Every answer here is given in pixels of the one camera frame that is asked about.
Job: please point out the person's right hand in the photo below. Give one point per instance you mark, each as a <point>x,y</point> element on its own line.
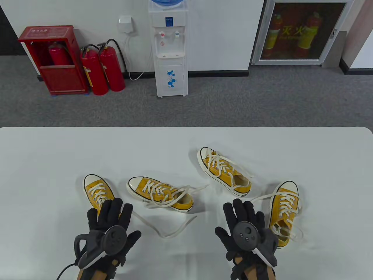
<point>242,211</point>

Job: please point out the person's left hand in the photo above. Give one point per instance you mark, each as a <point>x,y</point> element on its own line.
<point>109,213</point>

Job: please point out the yellow canvas shoe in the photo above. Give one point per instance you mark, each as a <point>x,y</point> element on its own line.
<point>290,186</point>
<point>132,185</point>
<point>204,153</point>
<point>93,179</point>

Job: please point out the person's right forearm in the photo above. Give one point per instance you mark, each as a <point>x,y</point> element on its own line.
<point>250,274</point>

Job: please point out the person's left forearm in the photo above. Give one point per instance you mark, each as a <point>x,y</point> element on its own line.
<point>99,275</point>

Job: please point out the grey tracking controller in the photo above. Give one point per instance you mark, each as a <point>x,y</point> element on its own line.
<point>244,233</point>
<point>113,239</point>

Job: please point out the red fire extinguisher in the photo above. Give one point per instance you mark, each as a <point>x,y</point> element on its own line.
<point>94,73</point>
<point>112,70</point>
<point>58,57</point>

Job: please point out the red fire extinguisher cabinet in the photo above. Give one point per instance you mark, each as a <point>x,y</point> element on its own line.
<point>64,78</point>

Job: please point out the white water dispenser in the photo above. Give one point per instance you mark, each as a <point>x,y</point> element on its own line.
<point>170,73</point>

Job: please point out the glass door fire cabinet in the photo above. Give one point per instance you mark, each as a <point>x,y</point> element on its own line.
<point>306,35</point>

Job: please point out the white wall box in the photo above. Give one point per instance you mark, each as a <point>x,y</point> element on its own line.
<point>126,24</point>

